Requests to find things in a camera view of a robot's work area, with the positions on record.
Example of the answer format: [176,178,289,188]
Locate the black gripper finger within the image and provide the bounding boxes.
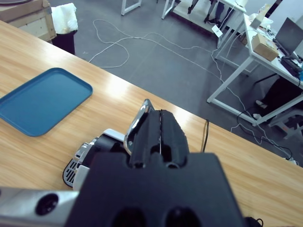
[161,109,189,167]
[130,109,162,169]

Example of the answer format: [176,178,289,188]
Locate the white capsule coffee machine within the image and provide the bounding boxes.
[62,98,156,192]

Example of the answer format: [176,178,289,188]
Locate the silver drip tray grille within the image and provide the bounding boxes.
[62,158,81,187]

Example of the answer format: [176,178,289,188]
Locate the teal plastic tray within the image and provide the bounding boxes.
[0,67,94,138]

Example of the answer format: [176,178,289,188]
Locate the seated person dark trousers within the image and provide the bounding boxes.
[255,77,303,112]

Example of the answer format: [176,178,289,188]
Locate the white power adapter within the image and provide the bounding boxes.
[211,25,223,38]

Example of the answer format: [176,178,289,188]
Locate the white desk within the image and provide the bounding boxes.
[207,0,303,126]

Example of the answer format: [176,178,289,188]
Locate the white shelf table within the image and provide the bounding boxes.
[161,0,237,45]

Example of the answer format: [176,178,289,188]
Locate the black waste bin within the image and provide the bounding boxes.
[51,30,78,55]

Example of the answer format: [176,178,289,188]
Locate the brown cardboard box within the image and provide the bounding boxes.
[250,34,279,62]

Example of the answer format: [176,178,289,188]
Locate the grey laptop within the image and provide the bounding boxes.
[274,17,303,59]

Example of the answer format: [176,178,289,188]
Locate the wooden crate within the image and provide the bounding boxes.
[0,0,57,44]

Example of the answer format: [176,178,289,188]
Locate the black machine power cable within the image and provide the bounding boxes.
[200,119,210,153]

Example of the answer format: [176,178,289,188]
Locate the white floor cable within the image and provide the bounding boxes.
[89,18,263,145]

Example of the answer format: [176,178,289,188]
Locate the white table frame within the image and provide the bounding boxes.
[120,0,143,16]

